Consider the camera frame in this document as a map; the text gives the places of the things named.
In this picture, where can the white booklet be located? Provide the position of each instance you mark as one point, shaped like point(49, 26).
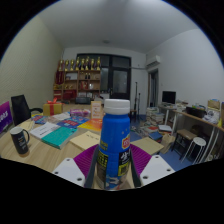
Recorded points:
point(44, 130)

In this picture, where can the purple sign board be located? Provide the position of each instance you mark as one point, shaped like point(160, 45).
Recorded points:
point(4, 116)

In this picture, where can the blue printed book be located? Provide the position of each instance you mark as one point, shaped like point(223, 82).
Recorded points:
point(73, 122)
point(41, 119)

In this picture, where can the pink packet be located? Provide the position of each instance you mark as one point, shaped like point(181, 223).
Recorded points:
point(80, 112)

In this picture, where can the pile of books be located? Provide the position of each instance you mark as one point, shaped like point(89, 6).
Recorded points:
point(155, 120)

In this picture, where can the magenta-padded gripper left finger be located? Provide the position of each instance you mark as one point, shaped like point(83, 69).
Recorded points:
point(83, 161)

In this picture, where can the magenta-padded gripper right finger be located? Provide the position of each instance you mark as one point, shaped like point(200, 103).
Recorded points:
point(143, 161)

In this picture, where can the wooden shelf unit with trophies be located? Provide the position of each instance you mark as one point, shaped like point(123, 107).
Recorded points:
point(76, 80)

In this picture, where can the square wooden stool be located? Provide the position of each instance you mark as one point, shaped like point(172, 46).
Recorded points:
point(185, 134)

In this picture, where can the black tripod stand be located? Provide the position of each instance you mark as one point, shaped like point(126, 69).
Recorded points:
point(135, 98)

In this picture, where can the tan paper envelope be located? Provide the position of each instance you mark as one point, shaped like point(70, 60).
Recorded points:
point(85, 140)

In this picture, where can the beige tote bag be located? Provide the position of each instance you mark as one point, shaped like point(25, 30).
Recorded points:
point(168, 144)

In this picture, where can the white air conditioner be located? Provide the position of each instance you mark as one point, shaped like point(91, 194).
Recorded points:
point(153, 61)

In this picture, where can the teal book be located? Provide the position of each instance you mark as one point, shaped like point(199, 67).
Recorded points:
point(59, 137)

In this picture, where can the black mug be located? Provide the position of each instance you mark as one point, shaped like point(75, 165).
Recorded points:
point(19, 141)

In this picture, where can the pale yellow notebook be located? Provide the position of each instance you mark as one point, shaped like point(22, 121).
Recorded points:
point(27, 124)

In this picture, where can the small orange carton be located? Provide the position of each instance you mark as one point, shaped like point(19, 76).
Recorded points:
point(96, 110)

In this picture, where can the black office chair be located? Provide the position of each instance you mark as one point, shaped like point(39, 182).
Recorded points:
point(20, 108)

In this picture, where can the orange book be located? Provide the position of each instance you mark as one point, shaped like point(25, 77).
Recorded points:
point(91, 125)

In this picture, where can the blue drink bottle white cap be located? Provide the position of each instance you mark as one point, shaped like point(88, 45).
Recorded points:
point(113, 143)

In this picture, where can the long wooden wall desk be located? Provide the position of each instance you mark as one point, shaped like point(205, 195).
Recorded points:
point(200, 118)

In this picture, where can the yellow gift box red ribbon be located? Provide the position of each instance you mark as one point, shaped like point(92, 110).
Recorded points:
point(52, 108)

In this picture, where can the white round stool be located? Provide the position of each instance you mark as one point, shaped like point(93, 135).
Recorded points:
point(199, 141)

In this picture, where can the black computer monitor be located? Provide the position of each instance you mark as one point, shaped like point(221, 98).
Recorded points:
point(169, 97)

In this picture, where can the dark glass door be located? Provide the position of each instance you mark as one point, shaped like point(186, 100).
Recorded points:
point(120, 80)

